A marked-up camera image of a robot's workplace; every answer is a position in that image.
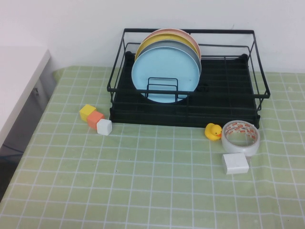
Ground light blue plate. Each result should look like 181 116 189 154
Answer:
131 46 201 104

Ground grey plate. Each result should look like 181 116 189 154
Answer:
136 39 203 73

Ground yellow plate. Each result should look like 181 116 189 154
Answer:
134 32 201 61

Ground pink plate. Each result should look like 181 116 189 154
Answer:
142 28 202 58

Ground white cube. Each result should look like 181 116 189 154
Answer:
96 118 112 136

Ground orange cube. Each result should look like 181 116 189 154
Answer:
86 111 105 130

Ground yellow rubber duck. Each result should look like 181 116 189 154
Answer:
204 123 223 141

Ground yellow cube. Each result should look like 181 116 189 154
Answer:
79 104 97 121

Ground green checked tablecloth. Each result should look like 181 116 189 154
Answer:
0 64 305 229

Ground clear tape roll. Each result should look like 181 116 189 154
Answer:
221 120 260 157

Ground white rectangular box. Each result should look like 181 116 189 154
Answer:
221 153 250 175

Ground white side cabinet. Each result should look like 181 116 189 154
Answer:
0 46 58 155

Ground black wire dish rack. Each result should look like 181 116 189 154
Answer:
106 28 271 128

